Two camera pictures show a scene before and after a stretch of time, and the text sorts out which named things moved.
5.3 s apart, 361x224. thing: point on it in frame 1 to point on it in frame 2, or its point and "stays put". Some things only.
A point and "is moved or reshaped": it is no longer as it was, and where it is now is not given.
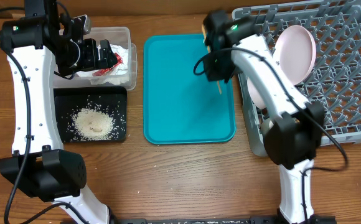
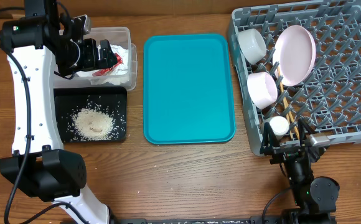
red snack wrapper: x=102 y=72 stays put
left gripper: x=95 y=62 stays put
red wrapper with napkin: x=117 y=76 stays put
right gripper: x=213 y=64 to x=288 y=154
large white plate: x=295 y=52 stays put
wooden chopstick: x=208 y=48 is moved or reshaped
